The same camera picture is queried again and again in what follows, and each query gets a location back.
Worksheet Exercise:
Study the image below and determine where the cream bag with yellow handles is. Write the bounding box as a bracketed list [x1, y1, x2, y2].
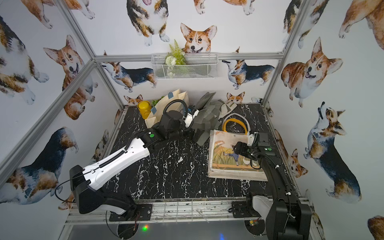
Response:
[209, 114, 261, 174]

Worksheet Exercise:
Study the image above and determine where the cream canvas bag with photo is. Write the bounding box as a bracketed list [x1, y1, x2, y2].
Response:
[208, 113, 267, 182]

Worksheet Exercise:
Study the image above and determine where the grey-green canvas bag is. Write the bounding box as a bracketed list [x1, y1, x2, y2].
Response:
[192, 92, 226, 146]

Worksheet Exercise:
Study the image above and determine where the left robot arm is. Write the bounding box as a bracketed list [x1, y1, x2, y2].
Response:
[70, 127, 193, 219]

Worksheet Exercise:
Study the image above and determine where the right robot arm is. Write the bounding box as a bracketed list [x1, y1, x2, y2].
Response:
[234, 130, 312, 240]

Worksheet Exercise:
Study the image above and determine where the cream bag with blue print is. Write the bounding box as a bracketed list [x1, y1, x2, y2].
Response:
[145, 89, 190, 129]

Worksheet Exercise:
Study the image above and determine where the small potted green plant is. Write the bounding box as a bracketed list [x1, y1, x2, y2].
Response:
[151, 96, 164, 107]

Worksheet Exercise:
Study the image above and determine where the yellow cylindrical canister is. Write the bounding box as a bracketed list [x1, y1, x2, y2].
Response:
[137, 101, 152, 120]

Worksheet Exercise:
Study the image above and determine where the small folded cream grey pouch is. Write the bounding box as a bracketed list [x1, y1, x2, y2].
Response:
[219, 102, 237, 119]

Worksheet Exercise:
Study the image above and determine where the fern and white flower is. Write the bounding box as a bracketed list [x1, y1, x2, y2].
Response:
[165, 40, 187, 78]

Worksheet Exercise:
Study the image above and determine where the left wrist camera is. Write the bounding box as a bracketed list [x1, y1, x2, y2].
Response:
[160, 100, 200, 133]

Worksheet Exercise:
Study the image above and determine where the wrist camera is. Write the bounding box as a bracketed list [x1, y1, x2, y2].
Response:
[247, 132, 271, 149]
[160, 100, 200, 133]

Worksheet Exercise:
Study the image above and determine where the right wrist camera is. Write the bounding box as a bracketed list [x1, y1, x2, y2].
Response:
[247, 132, 271, 149]

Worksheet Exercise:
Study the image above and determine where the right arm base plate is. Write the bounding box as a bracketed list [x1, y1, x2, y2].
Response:
[228, 202, 261, 218]

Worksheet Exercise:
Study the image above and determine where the white wire mesh basket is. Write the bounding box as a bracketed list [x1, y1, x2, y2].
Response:
[151, 53, 219, 80]

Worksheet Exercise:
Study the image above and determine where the aluminium frame rail structure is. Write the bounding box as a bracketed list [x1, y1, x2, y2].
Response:
[0, 0, 331, 240]

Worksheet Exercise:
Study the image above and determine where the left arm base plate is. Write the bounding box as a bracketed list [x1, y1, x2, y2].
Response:
[109, 204, 153, 222]

